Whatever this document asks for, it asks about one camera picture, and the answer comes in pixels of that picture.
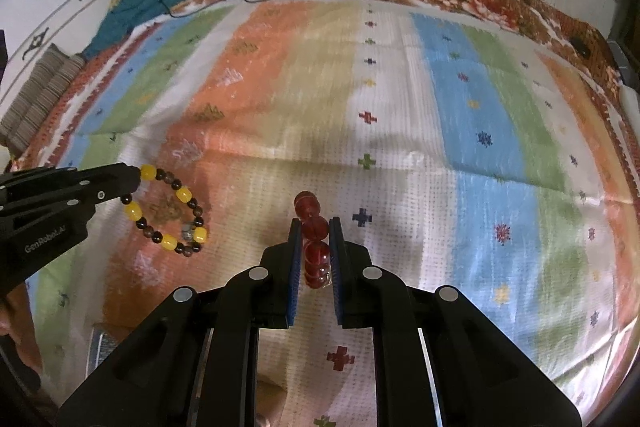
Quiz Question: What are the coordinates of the person's left hand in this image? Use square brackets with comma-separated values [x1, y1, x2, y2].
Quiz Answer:
[0, 283, 36, 358]

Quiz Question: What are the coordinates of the yellow and dark bead bracelet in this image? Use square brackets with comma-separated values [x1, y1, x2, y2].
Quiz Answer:
[120, 164, 210, 254]

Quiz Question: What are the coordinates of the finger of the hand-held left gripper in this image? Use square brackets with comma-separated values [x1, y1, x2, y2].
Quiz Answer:
[0, 163, 142, 202]
[0, 182, 140, 238]

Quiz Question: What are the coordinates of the striped pastel blanket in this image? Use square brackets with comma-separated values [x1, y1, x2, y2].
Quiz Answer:
[20, 0, 636, 427]

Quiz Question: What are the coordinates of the grey striped folded cloth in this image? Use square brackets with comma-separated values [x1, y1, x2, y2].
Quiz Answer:
[0, 44, 86, 152]

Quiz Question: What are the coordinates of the silver metal tin box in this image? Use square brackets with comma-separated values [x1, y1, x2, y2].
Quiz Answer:
[90, 324, 123, 380]

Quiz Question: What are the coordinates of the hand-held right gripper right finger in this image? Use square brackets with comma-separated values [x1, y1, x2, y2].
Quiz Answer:
[328, 216, 583, 427]

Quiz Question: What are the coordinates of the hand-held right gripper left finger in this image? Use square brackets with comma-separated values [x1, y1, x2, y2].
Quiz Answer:
[57, 217, 305, 427]

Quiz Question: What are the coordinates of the red bead bracelet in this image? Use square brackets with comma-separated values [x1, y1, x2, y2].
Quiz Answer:
[294, 190, 332, 290]

